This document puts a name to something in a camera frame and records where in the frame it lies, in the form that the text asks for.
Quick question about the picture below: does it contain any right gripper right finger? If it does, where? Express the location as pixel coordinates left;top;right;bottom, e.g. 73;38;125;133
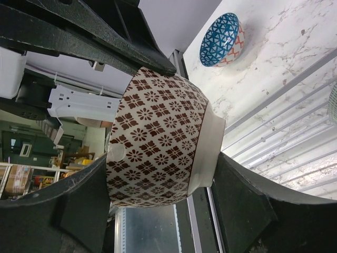
212;153;336;252

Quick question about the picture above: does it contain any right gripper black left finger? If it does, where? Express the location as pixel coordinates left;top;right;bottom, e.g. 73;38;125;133
1;155;110;252

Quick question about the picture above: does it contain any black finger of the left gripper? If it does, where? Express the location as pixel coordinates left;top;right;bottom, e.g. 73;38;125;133
1;0;176;76

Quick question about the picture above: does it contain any blue triangle patterned bowl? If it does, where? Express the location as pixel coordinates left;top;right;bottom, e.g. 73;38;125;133
199;13;245;67

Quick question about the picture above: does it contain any grid patterned bowl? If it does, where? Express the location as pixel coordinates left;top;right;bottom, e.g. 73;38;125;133
106;67;226;208

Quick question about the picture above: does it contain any green glass bowl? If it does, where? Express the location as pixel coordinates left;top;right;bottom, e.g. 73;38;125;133
327;83;337;124

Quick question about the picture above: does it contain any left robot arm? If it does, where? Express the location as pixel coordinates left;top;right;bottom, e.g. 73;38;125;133
1;1;176;122

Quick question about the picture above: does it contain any clear wire dish rack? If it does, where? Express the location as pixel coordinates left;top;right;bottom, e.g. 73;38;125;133
222;50;336;200

